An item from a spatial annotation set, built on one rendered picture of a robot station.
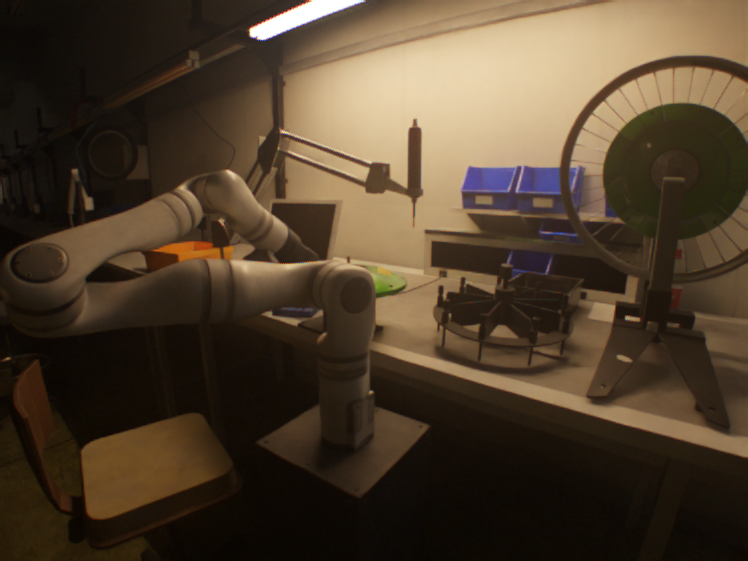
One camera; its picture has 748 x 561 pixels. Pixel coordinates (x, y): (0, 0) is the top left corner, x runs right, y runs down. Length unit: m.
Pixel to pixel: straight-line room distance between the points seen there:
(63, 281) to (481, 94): 1.67
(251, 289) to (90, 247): 0.21
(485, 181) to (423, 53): 0.68
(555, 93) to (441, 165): 0.57
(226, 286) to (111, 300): 0.15
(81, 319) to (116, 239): 0.11
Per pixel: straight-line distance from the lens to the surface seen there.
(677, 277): 1.12
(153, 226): 0.62
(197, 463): 1.17
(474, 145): 1.85
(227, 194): 0.69
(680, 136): 1.08
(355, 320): 0.65
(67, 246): 0.56
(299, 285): 0.66
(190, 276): 0.56
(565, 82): 1.77
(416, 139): 1.12
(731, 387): 1.08
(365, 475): 0.70
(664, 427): 0.84
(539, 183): 1.72
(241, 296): 0.57
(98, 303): 0.60
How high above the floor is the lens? 1.30
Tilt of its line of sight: 13 degrees down
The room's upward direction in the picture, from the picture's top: straight up
